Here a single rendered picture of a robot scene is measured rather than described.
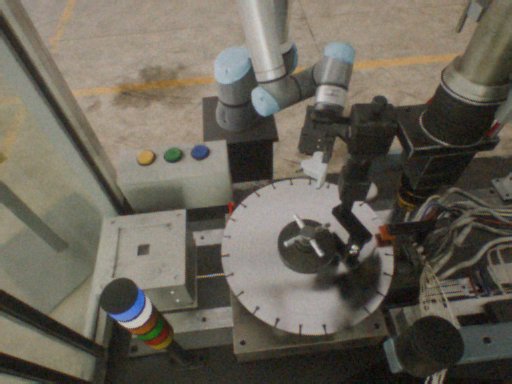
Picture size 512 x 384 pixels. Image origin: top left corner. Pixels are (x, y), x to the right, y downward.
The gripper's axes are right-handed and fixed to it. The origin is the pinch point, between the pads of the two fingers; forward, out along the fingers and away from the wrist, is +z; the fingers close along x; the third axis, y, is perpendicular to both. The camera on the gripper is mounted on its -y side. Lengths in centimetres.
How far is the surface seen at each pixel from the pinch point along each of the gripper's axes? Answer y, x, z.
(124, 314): 19, 46, 21
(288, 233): 4.3, 15.5, 10.1
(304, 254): 0.4, 17.6, 13.1
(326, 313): -5.3, 21.9, 21.5
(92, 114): 163, -125, -28
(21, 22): 52, 37, -16
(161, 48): 151, -173, -100
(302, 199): 3.3, 9.4, 2.9
